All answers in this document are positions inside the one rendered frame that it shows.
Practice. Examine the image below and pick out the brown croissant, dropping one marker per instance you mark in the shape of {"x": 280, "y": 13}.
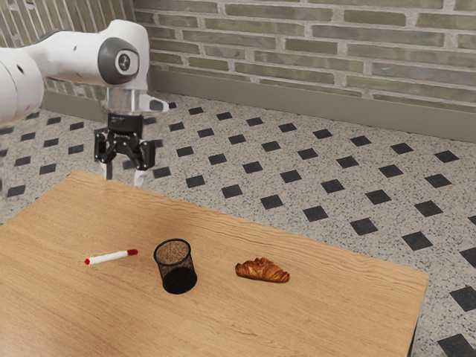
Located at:
{"x": 262, "y": 270}

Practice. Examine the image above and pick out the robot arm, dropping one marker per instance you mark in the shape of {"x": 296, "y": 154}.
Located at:
{"x": 67, "y": 56}

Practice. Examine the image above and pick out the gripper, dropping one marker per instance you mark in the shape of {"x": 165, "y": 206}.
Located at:
{"x": 125, "y": 128}

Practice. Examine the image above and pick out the black mesh pen holder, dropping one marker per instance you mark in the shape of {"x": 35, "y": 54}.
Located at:
{"x": 175, "y": 268}

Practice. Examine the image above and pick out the white marker with red cap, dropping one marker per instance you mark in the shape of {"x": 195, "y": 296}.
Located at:
{"x": 111, "y": 256}

